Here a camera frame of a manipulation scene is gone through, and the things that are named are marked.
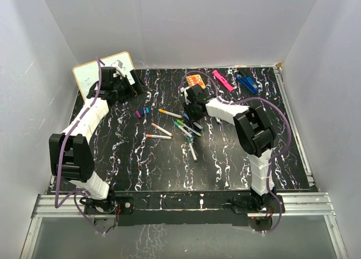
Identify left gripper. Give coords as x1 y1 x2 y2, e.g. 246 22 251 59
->
112 71 149 104

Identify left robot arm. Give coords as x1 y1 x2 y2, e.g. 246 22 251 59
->
49 67 143 213

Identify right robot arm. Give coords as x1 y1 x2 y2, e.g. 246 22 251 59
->
179 84 276 212

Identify teal cap marker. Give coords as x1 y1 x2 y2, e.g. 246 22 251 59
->
174 122 193 139

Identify yellow cap marker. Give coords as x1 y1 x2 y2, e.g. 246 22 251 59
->
159 109 183 119

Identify tan cap marker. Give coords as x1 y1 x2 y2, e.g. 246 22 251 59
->
151 122 173 137

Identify salmon cap marker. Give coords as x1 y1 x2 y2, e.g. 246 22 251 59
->
146 134 172 140

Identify yellow framed whiteboard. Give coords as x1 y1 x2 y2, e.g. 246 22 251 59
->
73 51 135 100

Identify blue stapler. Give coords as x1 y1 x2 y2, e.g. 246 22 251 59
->
236 71 258 94

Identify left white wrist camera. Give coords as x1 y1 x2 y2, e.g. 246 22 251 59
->
111 60 125 76

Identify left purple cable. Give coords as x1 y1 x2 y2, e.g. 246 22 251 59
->
54 56 119 236

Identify purple cable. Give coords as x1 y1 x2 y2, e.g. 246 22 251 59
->
54 56 119 236
179 71 293 234

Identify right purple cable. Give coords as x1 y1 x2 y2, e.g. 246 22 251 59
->
179 71 293 234

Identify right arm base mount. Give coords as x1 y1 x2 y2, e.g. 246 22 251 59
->
228 193 285 214

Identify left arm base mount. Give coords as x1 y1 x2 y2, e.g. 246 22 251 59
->
80 194 134 216

